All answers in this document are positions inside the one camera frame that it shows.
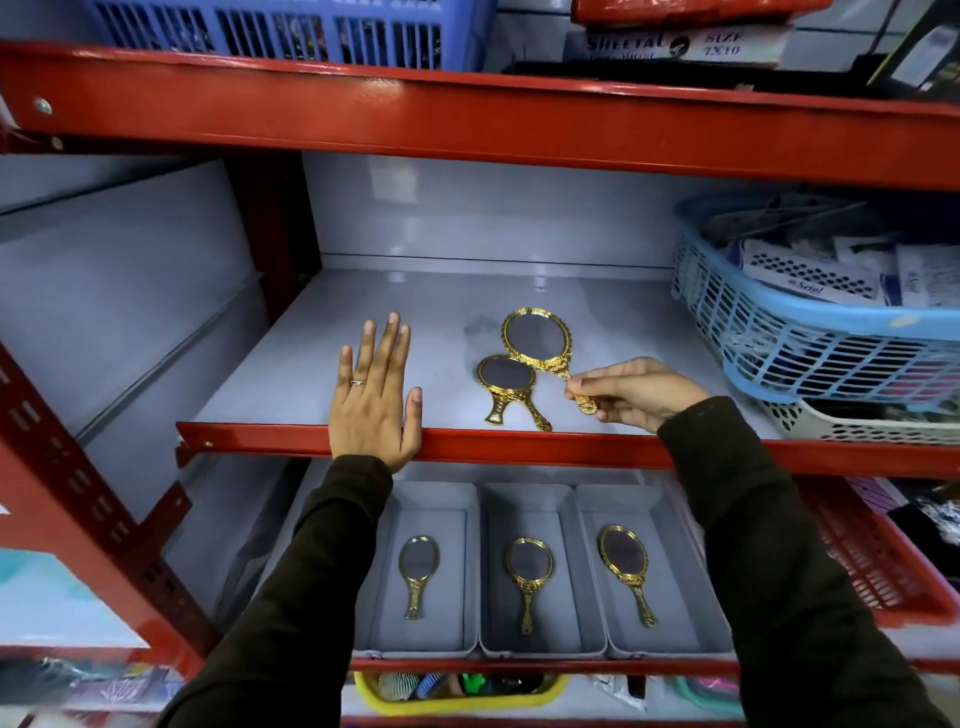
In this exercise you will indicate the person's right hand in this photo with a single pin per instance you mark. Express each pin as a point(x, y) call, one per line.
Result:
point(645, 394)

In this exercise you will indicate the person's left hand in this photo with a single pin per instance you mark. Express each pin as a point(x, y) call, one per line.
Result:
point(371, 424)

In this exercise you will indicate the person's right thumb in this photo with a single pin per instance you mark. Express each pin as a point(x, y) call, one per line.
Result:
point(596, 386)

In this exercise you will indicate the person's left little finger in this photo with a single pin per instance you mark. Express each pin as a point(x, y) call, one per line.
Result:
point(343, 371)

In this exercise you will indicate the person's left middle finger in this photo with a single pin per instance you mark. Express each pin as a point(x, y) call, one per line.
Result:
point(386, 349)

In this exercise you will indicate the person's left thumb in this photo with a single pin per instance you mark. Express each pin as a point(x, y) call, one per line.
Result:
point(413, 416)

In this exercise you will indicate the gold ornate hand mirror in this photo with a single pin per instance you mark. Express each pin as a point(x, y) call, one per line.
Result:
point(418, 559)
point(536, 337)
point(624, 553)
point(506, 373)
point(529, 561)

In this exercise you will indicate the person's right forearm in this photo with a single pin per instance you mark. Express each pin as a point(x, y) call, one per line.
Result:
point(787, 585)

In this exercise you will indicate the person's left forearm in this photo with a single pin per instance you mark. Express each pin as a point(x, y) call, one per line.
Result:
point(300, 600)

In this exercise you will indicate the grey plastic tray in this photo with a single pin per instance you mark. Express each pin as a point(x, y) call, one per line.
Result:
point(675, 600)
point(566, 600)
point(450, 600)

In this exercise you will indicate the light blue plastic basket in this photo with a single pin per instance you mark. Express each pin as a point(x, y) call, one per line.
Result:
point(795, 349)

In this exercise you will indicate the red metal shelving rack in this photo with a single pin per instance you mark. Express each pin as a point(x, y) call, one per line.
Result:
point(450, 112)

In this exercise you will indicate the white plastic basket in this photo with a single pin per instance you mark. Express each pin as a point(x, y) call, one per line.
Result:
point(847, 429)

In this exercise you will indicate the pile of white packets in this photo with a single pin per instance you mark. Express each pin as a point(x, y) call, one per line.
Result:
point(825, 266)

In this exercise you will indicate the colourful hair accessories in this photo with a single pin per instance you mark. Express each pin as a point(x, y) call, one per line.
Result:
point(450, 685)

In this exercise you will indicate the yellow plastic basket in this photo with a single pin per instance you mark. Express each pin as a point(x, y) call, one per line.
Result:
point(457, 706)

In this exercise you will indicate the purple packet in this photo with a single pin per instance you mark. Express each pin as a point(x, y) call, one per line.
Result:
point(876, 493)

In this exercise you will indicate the clear plastic packet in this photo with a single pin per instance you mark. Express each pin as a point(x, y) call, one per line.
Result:
point(619, 690)

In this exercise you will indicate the red plastic basket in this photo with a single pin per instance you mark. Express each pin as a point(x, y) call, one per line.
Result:
point(862, 559)

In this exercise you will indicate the teal plastic item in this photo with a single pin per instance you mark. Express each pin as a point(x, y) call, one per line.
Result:
point(705, 697)

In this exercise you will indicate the dark blue plastic basket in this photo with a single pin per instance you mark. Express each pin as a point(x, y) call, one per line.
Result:
point(247, 34)

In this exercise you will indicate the white printed box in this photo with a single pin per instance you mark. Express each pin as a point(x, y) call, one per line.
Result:
point(675, 45)

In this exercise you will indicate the black patterned item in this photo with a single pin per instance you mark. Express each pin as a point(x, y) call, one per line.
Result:
point(930, 525)

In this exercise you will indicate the pale blue box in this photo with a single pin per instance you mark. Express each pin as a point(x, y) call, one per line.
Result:
point(52, 600)

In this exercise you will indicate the red flat packet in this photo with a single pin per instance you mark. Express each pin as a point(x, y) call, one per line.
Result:
point(675, 9)

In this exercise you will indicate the pile of blurred packets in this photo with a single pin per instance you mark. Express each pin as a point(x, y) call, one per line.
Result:
point(82, 682)

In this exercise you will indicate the black packaged item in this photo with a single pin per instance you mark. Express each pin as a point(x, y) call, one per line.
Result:
point(926, 52)

